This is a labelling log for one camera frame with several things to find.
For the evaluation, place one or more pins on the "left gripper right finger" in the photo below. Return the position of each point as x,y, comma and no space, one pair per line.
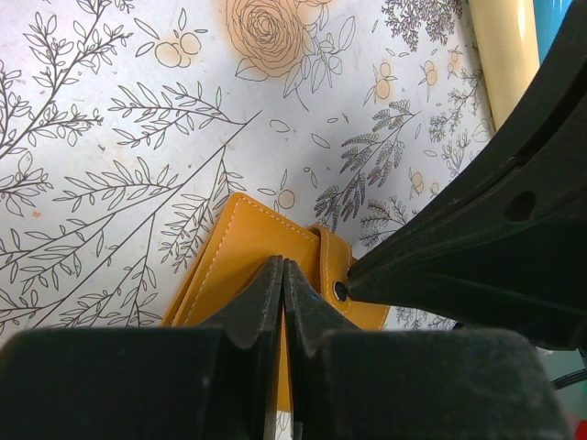
348,383

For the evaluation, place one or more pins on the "blue toy microphone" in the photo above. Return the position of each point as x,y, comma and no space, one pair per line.
549,15

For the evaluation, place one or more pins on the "beige toy microphone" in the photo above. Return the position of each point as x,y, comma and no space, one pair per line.
506,36

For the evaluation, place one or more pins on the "tan leather card holder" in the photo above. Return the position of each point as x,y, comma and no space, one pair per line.
244,236

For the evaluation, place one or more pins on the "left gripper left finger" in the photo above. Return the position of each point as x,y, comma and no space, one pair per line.
215,380

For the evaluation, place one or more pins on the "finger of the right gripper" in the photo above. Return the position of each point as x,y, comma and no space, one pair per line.
504,245

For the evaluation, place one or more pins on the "floral table mat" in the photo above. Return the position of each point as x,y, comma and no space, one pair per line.
127,125

